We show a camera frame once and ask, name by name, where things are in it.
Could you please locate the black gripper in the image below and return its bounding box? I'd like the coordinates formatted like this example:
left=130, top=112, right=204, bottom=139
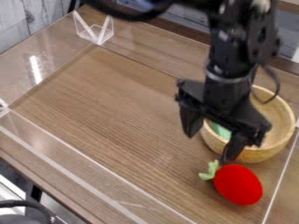
left=176, top=75, right=273, bottom=162

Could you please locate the black metal table frame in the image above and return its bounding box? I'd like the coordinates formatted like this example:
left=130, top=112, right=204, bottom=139
left=0, top=180, right=69, bottom=224

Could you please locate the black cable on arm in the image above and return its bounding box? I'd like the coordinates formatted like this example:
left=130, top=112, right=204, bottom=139
left=250, top=64, right=284, bottom=105

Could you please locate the wooden bowl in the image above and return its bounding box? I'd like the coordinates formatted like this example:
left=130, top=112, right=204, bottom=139
left=201, top=96, right=296, bottom=164

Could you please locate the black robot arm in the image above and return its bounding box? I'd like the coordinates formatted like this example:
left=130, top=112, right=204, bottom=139
left=83, top=0, right=281, bottom=161

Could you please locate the green rectangular block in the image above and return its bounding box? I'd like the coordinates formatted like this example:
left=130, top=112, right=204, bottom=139
left=210, top=122, right=232, bottom=140

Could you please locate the clear acrylic corner bracket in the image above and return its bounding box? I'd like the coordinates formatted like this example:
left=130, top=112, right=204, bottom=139
left=73, top=11, right=115, bottom=46

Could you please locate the red felt strawberry toy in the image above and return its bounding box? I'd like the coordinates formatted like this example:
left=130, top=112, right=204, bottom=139
left=200, top=160, right=265, bottom=206

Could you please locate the clear acrylic table barrier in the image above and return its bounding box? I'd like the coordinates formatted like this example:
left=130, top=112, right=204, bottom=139
left=0, top=17, right=299, bottom=224

